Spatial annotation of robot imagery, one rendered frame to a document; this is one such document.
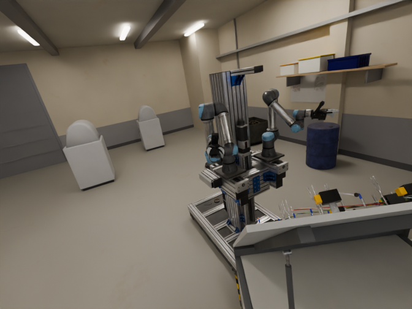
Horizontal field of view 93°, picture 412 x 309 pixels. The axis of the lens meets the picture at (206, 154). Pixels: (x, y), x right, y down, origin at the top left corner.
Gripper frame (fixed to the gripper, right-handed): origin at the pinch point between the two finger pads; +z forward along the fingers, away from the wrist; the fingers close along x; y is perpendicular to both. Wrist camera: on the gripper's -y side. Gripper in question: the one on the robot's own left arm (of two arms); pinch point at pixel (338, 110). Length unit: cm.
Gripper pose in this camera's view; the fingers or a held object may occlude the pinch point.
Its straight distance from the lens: 204.0
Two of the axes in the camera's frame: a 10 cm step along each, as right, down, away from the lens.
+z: 8.0, 1.1, -5.9
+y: 2.2, 8.6, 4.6
